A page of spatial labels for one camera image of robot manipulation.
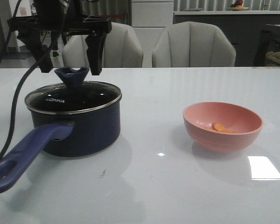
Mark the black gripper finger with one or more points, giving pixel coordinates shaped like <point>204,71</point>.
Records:
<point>32,41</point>
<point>95,43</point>

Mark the dark blue saucepan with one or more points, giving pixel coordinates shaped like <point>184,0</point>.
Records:
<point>61,135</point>

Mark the white cabinet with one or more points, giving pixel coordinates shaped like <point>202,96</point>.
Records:
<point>149,17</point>

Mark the dark sideboard counter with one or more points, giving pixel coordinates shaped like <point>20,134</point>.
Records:
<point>242,28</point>

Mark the left grey upholstered chair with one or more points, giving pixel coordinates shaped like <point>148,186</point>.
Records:
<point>122,49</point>

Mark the right grey upholstered chair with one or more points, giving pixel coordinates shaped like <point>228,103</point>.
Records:
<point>193,44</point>

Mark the fruit plate on counter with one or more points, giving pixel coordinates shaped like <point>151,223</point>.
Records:
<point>237,5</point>

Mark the pink plastic bowl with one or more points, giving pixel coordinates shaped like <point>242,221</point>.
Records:
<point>243,125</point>

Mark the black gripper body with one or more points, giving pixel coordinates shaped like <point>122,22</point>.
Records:
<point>61,15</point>

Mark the orange ham slice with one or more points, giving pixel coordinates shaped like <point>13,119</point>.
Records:
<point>218,127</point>

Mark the glass pot lid blue knob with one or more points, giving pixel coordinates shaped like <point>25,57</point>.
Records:
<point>73,95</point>

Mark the coloured sticker strip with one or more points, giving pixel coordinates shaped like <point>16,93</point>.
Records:
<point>266,67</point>

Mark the red barrier bar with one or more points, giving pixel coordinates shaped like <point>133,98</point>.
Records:
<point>118,16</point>

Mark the grey upholstered chair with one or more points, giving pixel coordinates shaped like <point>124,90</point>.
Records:
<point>193,44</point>
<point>122,49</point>

